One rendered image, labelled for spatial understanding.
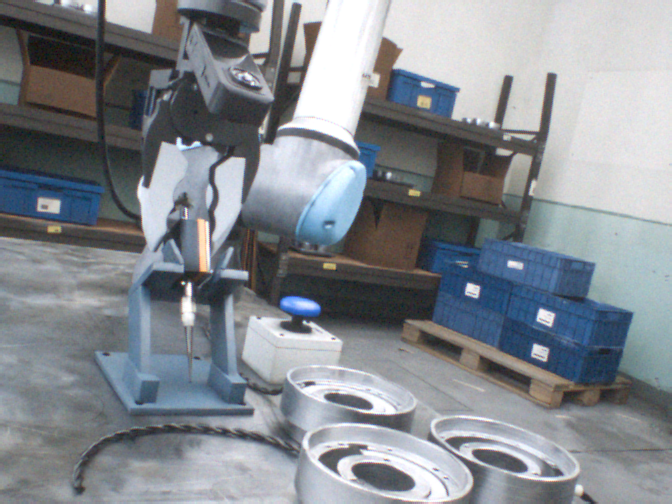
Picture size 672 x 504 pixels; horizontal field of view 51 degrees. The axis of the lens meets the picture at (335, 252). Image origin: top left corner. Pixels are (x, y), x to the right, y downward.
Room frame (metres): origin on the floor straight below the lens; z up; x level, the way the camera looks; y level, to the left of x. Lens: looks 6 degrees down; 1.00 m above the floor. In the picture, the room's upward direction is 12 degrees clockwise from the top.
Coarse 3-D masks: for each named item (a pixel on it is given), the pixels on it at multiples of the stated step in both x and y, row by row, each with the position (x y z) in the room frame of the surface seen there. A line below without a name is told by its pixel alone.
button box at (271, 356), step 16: (256, 320) 0.68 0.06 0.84; (272, 320) 0.70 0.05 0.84; (288, 320) 0.69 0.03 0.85; (256, 336) 0.67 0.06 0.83; (272, 336) 0.64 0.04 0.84; (288, 336) 0.64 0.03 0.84; (304, 336) 0.66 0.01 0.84; (320, 336) 0.67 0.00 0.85; (256, 352) 0.67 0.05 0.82; (272, 352) 0.64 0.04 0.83; (288, 352) 0.64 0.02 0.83; (304, 352) 0.65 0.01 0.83; (320, 352) 0.66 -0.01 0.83; (336, 352) 0.67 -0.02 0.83; (256, 368) 0.66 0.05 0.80; (272, 368) 0.63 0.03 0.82; (288, 368) 0.64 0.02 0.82
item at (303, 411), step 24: (288, 384) 0.52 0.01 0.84; (312, 384) 0.57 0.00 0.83; (336, 384) 0.58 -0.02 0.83; (360, 384) 0.59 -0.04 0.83; (384, 384) 0.58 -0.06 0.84; (288, 408) 0.51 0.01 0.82; (312, 408) 0.50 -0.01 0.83; (336, 408) 0.49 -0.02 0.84; (360, 408) 0.56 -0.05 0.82; (408, 408) 0.52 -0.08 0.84; (288, 432) 0.52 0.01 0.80; (408, 432) 0.52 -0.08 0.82
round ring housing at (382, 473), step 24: (312, 432) 0.43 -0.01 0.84; (336, 432) 0.45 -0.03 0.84; (360, 432) 0.46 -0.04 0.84; (384, 432) 0.46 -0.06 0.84; (312, 456) 0.39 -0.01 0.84; (360, 456) 0.43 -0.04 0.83; (408, 456) 0.45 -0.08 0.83; (432, 456) 0.45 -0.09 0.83; (312, 480) 0.38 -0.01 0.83; (336, 480) 0.37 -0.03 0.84; (384, 480) 0.43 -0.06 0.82; (408, 480) 0.42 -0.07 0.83; (456, 480) 0.43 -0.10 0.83
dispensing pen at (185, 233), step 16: (176, 208) 0.61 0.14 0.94; (192, 208) 0.62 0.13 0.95; (176, 224) 0.58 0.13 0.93; (192, 224) 0.58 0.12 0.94; (176, 240) 0.58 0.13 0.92; (192, 240) 0.58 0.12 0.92; (192, 256) 0.57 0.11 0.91; (192, 272) 0.57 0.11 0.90; (192, 288) 0.57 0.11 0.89; (192, 304) 0.57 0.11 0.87; (192, 320) 0.56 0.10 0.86
